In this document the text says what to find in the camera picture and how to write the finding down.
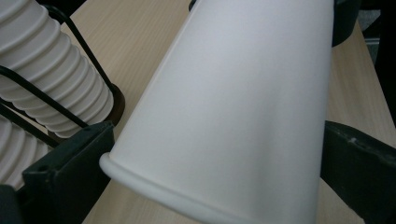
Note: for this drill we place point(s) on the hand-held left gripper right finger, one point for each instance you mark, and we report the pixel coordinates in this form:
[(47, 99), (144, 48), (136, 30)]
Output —
[(364, 174)]

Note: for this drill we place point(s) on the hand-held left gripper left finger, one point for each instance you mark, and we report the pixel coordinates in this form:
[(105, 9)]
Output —
[(68, 174)]

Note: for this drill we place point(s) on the short stack of white cups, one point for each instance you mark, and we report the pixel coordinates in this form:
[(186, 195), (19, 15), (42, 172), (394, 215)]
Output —
[(12, 149)]

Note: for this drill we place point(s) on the white paper cup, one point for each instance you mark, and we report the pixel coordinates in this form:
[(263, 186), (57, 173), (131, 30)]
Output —
[(233, 109)]

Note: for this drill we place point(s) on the tall stack of white cups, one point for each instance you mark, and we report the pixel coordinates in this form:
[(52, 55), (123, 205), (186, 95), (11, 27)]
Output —
[(46, 62)]

